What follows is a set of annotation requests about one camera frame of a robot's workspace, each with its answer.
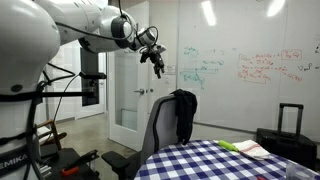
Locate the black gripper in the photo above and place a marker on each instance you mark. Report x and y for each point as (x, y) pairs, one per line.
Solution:
(157, 53)

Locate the black t-shirt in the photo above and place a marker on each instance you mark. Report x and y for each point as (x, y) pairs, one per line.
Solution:
(185, 113)

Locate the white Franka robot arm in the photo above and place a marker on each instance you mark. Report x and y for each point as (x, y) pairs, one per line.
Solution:
(26, 40)

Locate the grey office chair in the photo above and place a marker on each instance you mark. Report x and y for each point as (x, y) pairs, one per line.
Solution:
(161, 130)

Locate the white glass panel door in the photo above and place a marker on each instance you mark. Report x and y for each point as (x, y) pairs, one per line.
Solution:
(128, 110)

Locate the blue white checkered tablecloth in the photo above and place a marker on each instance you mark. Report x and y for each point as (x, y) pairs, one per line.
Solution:
(200, 163)

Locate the green oblong object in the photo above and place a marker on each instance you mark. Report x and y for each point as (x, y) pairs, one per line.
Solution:
(228, 145)

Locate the white red striped towel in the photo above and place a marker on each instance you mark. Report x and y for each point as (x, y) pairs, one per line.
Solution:
(251, 150)

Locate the wooden stool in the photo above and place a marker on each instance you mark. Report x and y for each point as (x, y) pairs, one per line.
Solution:
(50, 133)

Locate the black perforated robot cart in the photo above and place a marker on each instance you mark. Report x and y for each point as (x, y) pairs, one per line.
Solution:
(66, 156)

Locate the black rolling suitcase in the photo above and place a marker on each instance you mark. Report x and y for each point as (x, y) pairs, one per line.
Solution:
(286, 146)

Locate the orange marker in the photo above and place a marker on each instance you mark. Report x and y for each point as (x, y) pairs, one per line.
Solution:
(261, 178)

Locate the white wall sign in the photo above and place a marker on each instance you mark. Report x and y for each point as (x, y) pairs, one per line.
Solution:
(170, 69)

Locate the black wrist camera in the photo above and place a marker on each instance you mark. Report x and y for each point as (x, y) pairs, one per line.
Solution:
(144, 56)

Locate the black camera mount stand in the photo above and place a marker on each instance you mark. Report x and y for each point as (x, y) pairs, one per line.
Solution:
(89, 76)

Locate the white wall whiteboard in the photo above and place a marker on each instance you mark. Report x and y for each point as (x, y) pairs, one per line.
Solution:
(240, 100)

